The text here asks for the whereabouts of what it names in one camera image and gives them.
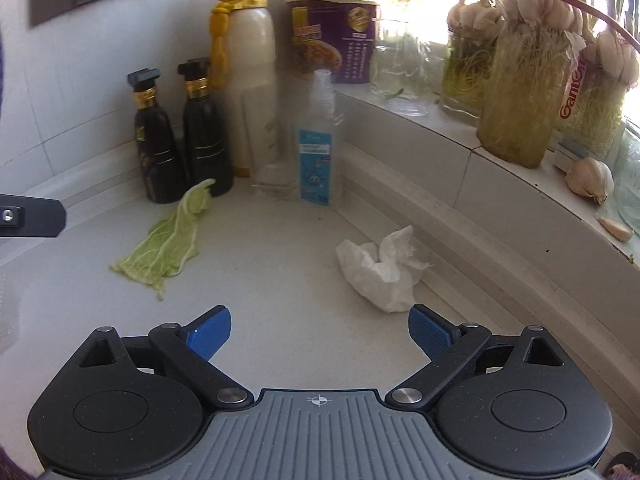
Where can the limp pale green cabbage leaf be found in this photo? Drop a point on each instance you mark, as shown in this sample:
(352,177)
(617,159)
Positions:
(165,245)

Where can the empty glass jar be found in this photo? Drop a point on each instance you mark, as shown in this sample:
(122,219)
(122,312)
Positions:
(631,185)

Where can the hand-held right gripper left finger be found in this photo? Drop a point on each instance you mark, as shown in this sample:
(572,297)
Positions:
(210,332)

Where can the purple instant noodle cup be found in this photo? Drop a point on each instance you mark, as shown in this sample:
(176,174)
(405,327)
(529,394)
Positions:
(340,45)

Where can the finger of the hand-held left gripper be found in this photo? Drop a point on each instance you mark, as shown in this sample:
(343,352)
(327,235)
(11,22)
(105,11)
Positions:
(35,217)

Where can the tall jar of sprouting garlic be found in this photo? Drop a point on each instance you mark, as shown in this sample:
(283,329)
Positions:
(520,100)

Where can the white tissue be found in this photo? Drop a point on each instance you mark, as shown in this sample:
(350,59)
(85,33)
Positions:
(375,270)

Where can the loose garlic bulb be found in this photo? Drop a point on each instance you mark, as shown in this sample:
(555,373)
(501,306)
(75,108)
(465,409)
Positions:
(590,180)

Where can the printed jar of sprouting garlic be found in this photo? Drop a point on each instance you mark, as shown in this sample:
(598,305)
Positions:
(595,115)

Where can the dark bottle with flat cap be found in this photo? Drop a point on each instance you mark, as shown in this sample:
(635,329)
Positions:
(155,160)

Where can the person's purple clothing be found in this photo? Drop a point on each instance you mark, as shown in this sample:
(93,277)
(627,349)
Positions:
(12,467)

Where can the garlic clove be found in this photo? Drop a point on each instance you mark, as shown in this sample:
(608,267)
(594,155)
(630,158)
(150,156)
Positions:
(616,229)

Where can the dark bottle with gold collar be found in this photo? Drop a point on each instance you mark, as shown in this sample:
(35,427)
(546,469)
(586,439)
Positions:
(207,150)

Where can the clear spray bottle blue label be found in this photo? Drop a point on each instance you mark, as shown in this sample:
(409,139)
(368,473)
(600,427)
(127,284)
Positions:
(317,160)

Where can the white bottle with yellow cap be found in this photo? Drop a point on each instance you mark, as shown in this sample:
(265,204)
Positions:
(250,85)

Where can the short jar of sprouting garlic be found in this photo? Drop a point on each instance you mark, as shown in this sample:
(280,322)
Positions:
(467,75)

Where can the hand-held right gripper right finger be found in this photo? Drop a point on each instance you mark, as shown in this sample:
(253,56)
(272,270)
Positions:
(430,332)

